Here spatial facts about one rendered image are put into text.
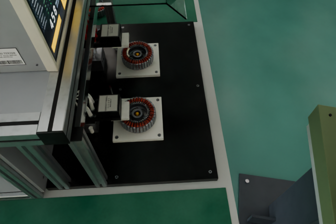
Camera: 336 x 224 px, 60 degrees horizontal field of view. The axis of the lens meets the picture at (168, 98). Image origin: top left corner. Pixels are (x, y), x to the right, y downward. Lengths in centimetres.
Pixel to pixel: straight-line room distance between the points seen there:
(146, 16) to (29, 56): 74
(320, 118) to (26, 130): 77
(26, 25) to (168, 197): 55
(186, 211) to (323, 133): 44
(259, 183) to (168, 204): 93
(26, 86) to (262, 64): 177
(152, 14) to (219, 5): 135
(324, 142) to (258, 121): 98
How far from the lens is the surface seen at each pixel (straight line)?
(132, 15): 127
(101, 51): 103
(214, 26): 236
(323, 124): 95
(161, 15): 126
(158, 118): 90
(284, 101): 201
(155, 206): 83
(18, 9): 52
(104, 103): 84
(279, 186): 172
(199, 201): 84
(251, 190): 167
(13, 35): 57
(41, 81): 61
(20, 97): 60
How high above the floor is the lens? 156
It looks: 56 degrees down
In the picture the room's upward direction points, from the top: straight up
